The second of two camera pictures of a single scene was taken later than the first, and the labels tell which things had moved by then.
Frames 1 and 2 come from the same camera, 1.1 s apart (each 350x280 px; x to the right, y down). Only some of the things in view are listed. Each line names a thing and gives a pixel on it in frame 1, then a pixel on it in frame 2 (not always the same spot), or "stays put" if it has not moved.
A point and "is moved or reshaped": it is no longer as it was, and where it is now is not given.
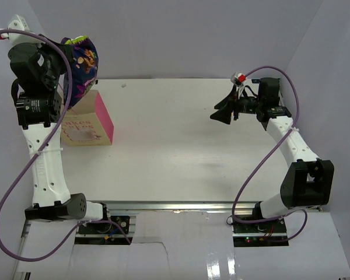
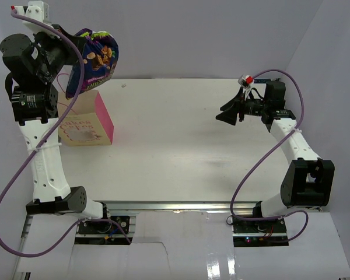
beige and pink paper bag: [88, 123] stays put
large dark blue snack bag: [84, 69] is moved or reshaped
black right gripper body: [246, 105] stays put
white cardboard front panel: [182, 246] stays put
